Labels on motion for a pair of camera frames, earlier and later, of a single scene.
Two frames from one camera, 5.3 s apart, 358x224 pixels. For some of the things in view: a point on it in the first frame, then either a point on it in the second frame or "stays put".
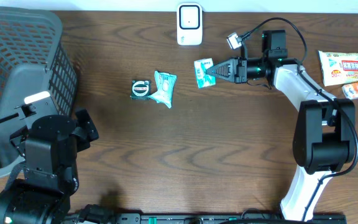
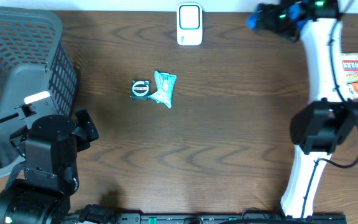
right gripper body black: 248,68 -> 274,20
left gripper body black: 79,134 stays put
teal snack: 165,83 stays put
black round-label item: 140,89 stays put
